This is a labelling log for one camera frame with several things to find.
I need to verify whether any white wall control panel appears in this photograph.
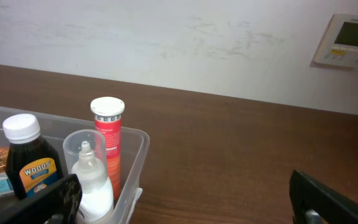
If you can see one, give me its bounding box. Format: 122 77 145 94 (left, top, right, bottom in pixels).
313 14 358 68

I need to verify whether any white squeeze bottle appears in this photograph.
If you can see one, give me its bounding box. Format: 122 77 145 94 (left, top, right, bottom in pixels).
63 129 114 223

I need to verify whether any clear plastic container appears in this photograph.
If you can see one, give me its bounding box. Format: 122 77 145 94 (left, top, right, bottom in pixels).
0 106 150 224

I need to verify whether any orange tube with white cap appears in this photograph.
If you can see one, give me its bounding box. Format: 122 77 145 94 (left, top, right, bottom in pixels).
90 96 125 200

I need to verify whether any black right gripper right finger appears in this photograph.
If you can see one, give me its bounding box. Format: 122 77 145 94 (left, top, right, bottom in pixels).
289 170 358 224

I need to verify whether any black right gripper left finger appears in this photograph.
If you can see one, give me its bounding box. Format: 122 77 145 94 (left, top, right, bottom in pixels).
0 174 82 224

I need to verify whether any dark bottle with white cap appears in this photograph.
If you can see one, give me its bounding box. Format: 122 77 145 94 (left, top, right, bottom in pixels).
2 113 63 200

